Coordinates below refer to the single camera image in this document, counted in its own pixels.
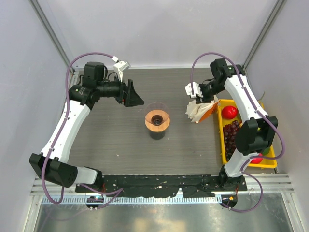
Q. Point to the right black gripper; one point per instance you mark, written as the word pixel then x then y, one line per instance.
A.
pixel 205 99

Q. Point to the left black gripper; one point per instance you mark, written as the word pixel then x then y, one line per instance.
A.
pixel 128 95

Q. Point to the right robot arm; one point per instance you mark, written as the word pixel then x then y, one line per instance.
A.
pixel 258 128

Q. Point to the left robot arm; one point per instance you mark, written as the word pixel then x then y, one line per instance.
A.
pixel 52 162

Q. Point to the white coffee filter stack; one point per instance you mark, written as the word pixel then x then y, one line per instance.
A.
pixel 196 111

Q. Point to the red apple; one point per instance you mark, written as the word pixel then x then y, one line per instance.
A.
pixel 229 112

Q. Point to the dark red grape bunch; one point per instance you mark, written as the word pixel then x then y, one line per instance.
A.
pixel 229 132

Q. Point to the red pepper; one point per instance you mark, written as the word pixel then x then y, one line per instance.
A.
pixel 257 160

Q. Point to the dark green fruit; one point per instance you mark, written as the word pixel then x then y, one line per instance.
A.
pixel 266 151

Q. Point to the yellow plastic tray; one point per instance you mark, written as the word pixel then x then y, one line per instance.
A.
pixel 259 163

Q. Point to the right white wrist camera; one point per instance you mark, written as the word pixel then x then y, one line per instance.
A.
pixel 193 90

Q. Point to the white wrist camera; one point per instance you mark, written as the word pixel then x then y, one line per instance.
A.
pixel 119 67
pixel 193 90

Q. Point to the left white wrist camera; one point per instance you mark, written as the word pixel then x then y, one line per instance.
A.
pixel 119 67

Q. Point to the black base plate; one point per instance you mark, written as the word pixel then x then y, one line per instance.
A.
pixel 163 186

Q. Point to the aluminium frame rail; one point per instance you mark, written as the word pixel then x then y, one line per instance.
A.
pixel 271 183

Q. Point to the white slotted cable duct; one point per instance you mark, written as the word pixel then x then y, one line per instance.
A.
pixel 179 199

